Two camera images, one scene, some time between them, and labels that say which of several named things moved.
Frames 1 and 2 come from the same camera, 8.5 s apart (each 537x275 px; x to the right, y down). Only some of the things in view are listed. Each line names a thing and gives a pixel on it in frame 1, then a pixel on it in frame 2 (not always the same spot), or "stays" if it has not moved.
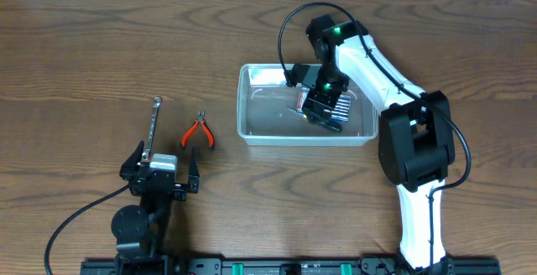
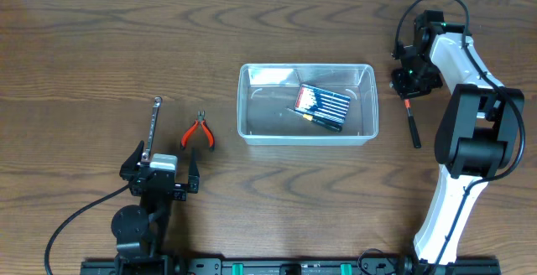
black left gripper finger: x=130 y=165 stays
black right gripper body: x=330 y=85 → x=419 y=77
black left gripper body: x=159 y=184 stays
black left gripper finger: x=193 y=173 stays
